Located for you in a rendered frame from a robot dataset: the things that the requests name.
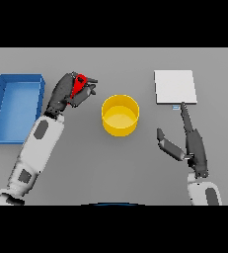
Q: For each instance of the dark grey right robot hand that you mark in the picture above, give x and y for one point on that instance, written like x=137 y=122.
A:
x=192 y=145

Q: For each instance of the blue plastic tray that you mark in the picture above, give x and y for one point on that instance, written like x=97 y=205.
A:
x=16 y=108

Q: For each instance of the yellow bowl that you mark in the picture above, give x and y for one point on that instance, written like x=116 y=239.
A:
x=120 y=116

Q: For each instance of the pale square measuring scale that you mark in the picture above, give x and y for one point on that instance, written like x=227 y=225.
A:
x=175 y=87

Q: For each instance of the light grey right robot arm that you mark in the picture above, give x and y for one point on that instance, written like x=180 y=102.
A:
x=204 y=192

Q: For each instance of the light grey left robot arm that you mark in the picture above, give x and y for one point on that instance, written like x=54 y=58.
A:
x=36 y=148

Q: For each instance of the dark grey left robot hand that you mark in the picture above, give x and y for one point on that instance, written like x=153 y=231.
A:
x=61 y=90

